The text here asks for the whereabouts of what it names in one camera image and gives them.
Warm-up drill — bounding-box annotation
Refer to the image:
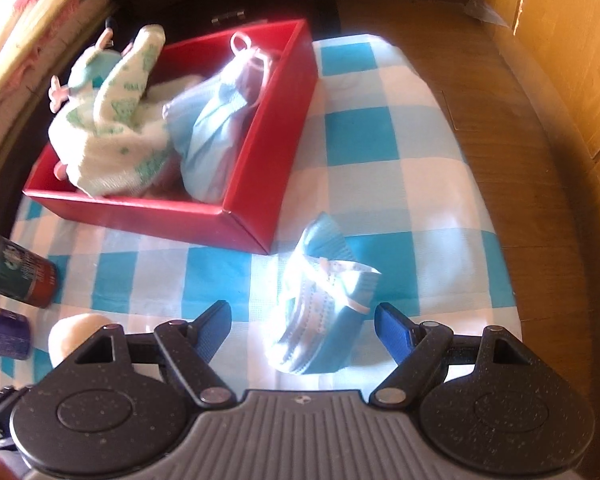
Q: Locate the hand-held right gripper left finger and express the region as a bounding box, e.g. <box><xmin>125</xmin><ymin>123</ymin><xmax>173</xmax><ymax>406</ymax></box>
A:
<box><xmin>75</xmin><ymin>300</ymin><xmax>233</xmax><ymax>408</ymax></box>

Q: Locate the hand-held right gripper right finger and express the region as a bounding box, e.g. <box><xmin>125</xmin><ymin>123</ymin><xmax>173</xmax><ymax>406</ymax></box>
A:
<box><xmin>368</xmin><ymin>301</ymin><xmax>524</xmax><ymax>407</ymax></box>

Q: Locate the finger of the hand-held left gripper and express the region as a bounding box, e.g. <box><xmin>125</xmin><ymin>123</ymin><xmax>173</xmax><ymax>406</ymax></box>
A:
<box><xmin>0</xmin><ymin>385</ymin><xmax>32</xmax><ymax>449</ymax></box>

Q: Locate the blue face mask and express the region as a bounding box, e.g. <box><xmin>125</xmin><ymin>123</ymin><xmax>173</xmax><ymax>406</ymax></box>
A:
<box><xmin>219</xmin><ymin>31</ymin><xmax>284</xmax><ymax>113</ymax></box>
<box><xmin>162</xmin><ymin>72</ymin><xmax>253</xmax><ymax>207</ymax></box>
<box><xmin>266</xmin><ymin>211</ymin><xmax>384</xmax><ymax>376</ymax></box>

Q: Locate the red cardboard box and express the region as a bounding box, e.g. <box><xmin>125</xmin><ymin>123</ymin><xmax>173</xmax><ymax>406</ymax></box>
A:
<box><xmin>22</xmin><ymin>18</ymin><xmax>320</xmax><ymax>256</ymax></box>

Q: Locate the white green knit garment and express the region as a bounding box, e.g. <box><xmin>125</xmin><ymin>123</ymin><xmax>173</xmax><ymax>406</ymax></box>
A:
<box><xmin>47</xmin><ymin>24</ymin><xmax>174</xmax><ymax>198</ymax></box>

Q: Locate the blue drink can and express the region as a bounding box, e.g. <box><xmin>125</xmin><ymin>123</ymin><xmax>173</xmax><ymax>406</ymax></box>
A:
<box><xmin>0</xmin><ymin>301</ymin><xmax>34</xmax><ymax>362</ymax></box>

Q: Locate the peach plastic bottle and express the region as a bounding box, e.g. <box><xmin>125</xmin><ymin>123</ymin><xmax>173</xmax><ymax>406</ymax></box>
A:
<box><xmin>47</xmin><ymin>312</ymin><xmax>112</xmax><ymax>369</ymax></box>

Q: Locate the red teal drink can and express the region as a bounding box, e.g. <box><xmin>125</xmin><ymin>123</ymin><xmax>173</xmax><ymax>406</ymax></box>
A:
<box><xmin>0</xmin><ymin>230</ymin><xmax>59</xmax><ymax>309</ymax></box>

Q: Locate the blue white checkered tablecloth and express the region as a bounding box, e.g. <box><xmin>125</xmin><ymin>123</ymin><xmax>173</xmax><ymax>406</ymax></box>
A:
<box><xmin>0</xmin><ymin>34</ymin><xmax>524</xmax><ymax>403</ymax></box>

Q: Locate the clear plastic scrap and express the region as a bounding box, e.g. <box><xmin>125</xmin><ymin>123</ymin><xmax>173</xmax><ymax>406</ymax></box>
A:
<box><xmin>461</xmin><ymin>0</ymin><xmax>512</xmax><ymax>27</ymax></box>

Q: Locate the light wooden wardrobe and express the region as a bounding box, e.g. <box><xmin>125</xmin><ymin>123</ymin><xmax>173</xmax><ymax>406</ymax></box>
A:
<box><xmin>472</xmin><ymin>0</ymin><xmax>600</xmax><ymax>480</ymax></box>

